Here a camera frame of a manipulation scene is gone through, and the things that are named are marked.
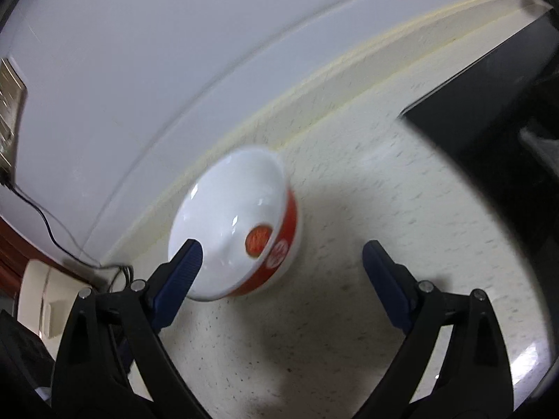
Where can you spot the cream rice cooker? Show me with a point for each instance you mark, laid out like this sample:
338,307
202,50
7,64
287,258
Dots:
46,298

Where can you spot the beige wall socket strip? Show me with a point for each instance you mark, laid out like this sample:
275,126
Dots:
13,99

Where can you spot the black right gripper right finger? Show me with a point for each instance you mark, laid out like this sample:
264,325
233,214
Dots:
475,377

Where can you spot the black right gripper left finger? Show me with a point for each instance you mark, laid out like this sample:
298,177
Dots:
111,362

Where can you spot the white bowl with red outside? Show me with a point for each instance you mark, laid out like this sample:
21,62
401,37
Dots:
245,214

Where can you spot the black gas stove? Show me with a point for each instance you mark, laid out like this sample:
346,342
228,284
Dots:
476,118

